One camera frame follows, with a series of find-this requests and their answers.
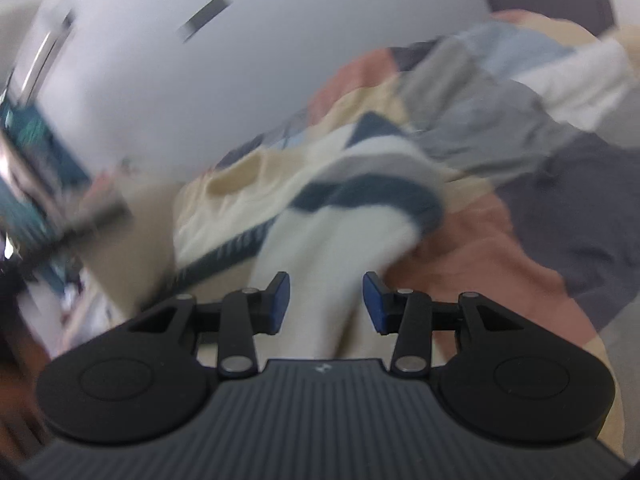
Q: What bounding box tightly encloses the person's left forearm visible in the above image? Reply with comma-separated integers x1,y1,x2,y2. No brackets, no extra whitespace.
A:
0,330,54,466

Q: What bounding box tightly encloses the cream striped fleece garment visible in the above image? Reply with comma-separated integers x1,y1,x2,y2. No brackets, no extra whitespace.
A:
175,112,447,361

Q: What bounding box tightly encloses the teal curtain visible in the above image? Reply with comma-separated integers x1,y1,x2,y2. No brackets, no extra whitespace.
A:
0,102,92,271

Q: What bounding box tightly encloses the grey wall switch panel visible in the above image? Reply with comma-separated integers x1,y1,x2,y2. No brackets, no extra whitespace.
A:
177,0,235,44

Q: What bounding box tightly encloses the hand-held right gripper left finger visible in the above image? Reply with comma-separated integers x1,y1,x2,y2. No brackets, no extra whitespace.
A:
125,271,291,379

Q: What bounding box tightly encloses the patchwork quilt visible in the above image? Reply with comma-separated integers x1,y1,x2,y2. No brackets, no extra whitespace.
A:
175,9,640,453

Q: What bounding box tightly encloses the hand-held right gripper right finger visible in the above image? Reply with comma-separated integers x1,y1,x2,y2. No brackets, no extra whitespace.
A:
362,271,516,379

